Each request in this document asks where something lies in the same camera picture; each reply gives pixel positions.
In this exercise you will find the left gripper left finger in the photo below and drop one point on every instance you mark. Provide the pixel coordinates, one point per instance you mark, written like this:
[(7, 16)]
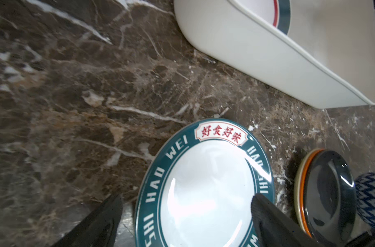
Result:
[(99, 228)]

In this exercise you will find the blue zigzag patterned bowl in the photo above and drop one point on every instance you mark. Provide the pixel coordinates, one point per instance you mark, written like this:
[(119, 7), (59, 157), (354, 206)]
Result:
[(365, 194)]

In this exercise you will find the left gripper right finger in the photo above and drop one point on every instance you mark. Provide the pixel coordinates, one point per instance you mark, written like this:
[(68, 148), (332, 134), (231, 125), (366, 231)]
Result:
[(274, 228)]

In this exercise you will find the green rim lettered plate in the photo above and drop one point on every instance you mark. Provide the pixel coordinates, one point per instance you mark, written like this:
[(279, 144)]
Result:
[(197, 192)]

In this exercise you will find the green rim white plate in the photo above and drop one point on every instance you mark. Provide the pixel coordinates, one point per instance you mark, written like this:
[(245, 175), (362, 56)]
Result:
[(275, 12)]

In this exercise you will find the black plate orange rim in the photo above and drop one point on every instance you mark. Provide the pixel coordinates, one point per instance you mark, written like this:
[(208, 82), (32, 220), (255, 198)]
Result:
[(325, 197)]

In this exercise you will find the white plastic bin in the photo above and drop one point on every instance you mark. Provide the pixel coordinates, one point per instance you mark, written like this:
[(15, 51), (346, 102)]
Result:
[(327, 59)]

